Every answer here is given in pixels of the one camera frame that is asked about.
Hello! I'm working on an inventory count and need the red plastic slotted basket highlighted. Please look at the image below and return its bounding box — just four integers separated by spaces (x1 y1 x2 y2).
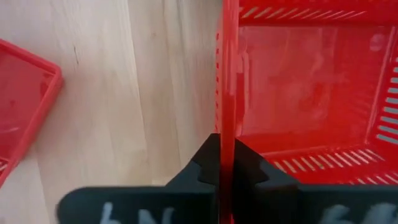
214 0 398 224
0 39 65 187

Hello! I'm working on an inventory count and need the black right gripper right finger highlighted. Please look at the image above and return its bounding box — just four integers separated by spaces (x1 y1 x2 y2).
233 138 398 224

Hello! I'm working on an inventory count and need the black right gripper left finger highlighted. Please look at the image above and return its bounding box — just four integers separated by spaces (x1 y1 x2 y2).
55 133 221 224

